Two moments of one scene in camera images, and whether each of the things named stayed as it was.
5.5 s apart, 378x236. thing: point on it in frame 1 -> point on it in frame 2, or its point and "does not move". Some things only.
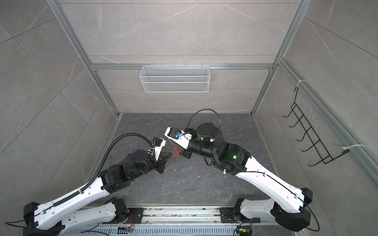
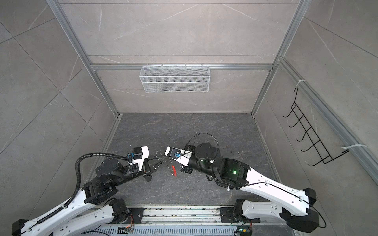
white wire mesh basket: x=172 y=79 does not move
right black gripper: x=186 y=153 -> x=186 y=169
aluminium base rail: x=205 y=221 does not move
